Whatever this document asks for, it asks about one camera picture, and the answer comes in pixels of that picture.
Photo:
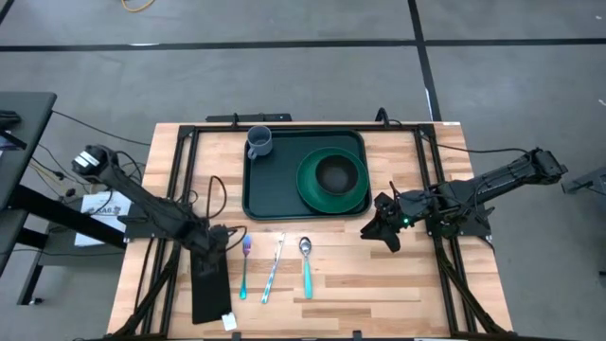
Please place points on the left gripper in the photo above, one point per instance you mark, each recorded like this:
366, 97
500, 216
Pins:
210, 239

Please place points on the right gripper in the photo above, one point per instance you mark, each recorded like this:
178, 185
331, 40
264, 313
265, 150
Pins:
414, 208

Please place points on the black cloth napkin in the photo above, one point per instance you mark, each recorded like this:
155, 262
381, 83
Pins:
210, 298

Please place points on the black bowl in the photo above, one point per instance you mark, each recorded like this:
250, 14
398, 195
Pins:
336, 175

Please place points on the green plate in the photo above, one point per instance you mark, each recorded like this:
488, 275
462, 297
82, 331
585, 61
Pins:
308, 189

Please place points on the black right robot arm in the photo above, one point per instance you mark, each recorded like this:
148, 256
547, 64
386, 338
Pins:
497, 177

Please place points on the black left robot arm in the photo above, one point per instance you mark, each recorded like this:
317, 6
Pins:
142, 199

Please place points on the dark green tray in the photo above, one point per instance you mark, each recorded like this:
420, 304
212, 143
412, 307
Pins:
279, 189

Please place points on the white paper sheet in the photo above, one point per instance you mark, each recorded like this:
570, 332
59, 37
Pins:
97, 210

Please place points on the grey mug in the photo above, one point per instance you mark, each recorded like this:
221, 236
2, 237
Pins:
259, 142

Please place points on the black power strip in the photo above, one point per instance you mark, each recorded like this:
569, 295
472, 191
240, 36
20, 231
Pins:
251, 117

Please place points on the grey metal stand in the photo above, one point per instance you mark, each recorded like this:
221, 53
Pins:
592, 182

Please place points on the black desk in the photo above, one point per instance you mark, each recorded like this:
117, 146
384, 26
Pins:
28, 142

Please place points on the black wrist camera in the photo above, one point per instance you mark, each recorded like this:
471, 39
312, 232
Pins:
389, 201

